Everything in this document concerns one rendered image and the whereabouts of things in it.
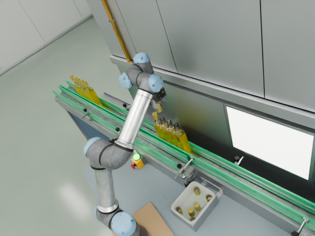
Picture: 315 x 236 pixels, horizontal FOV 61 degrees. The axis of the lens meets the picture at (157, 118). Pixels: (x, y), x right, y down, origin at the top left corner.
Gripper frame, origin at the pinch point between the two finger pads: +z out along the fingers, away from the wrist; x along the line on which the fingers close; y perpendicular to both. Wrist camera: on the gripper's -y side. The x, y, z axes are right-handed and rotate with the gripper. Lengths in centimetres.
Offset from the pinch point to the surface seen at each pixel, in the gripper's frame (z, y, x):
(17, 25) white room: 53, -574, 85
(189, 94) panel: -5.6, 15.8, 11.8
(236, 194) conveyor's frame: 39, 51, -6
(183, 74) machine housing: -16.2, 12.4, 14.7
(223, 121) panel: 6.2, 36.1, 11.9
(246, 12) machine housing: -53, 53, 15
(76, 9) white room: 88, -576, 231
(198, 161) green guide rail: 30.0, 26.3, -4.4
